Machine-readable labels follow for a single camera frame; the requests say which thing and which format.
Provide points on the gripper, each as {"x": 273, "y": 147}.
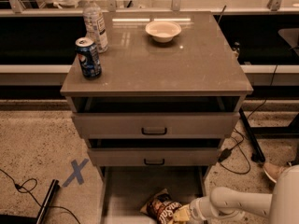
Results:
{"x": 195, "y": 209}

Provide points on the brown chip bag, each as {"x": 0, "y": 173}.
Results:
{"x": 161, "y": 207}

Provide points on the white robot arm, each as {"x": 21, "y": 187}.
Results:
{"x": 280, "y": 207}

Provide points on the bottom grey open drawer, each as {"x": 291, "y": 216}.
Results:
{"x": 127, "y": 189}

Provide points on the middle grey drawer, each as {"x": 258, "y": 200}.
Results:
{"x": 153, "y": 156}

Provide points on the top grey drawer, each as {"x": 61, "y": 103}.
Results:
{"x": 154, "y": 125}

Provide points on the grey drawer cabinet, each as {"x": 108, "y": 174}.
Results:
{"x": 196, "y": 72}

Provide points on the black table leg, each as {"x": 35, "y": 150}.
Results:
{"x": 257, "y": 155}

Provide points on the tan shoe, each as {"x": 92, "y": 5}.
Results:
{"x": 273, "y": 171}

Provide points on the blue tape cross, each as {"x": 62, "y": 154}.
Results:
{"x": 76, "y": 173}

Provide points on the black bar on floor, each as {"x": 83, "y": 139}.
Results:
{"x": 45, "y": 206}

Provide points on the blue soda can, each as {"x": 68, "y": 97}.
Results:
{"x": 88, "y": 57}

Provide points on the white bowl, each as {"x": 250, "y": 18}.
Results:
{"x": 163, "y": 31}

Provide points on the clear plastic water bottle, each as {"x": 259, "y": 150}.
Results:
{"x": 95, "y": 25}

